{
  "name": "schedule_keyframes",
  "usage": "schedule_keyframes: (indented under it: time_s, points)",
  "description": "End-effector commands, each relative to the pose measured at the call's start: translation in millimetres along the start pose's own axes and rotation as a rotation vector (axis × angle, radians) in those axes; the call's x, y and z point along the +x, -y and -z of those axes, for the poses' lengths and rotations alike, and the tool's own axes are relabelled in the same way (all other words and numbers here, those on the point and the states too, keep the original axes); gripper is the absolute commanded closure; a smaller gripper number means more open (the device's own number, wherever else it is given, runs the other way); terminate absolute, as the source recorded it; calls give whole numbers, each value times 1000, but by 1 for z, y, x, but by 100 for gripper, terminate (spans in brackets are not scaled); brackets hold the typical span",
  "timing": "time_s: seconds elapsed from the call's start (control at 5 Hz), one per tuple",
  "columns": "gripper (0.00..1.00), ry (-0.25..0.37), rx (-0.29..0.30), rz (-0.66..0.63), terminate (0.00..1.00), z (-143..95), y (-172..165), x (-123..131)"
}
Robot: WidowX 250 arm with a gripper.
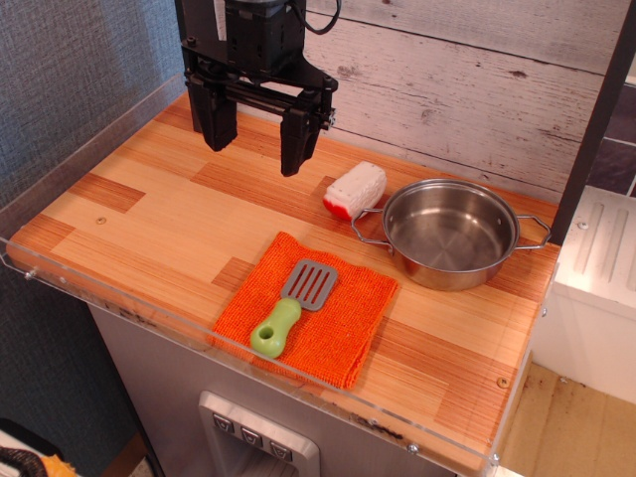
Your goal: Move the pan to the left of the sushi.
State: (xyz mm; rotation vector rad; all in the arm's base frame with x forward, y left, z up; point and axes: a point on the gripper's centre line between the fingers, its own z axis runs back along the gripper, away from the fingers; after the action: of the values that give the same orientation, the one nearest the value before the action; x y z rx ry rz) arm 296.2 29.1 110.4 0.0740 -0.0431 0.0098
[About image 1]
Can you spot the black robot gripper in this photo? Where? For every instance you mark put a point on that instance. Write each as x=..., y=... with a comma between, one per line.
x=252, y=53

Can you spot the stainless steel pan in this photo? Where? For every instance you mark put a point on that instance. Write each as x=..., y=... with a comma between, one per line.
x=446, y=234

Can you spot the white and red sushi toy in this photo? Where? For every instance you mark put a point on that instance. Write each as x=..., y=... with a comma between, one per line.
x=358, y=189

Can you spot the orange knitted cloth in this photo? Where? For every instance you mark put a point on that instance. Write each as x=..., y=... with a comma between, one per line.
x=331, y=344

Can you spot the clear acrylic table guard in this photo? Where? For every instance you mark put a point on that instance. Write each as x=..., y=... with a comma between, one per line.
x=159, y=234

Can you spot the silver toy fridge cabinet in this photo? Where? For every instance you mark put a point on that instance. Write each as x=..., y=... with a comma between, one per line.
x=204, y=417

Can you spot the white toy appliance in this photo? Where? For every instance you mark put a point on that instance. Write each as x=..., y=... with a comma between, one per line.
x=587, y=328

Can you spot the yellow and black object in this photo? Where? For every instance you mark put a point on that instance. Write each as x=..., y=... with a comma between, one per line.
x=29, y=463

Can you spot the grey spatula with green handle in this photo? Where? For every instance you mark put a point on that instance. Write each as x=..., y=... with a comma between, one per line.
x=307, y=288

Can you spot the black vertical post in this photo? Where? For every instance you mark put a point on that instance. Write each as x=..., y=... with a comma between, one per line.
x=607, y=98

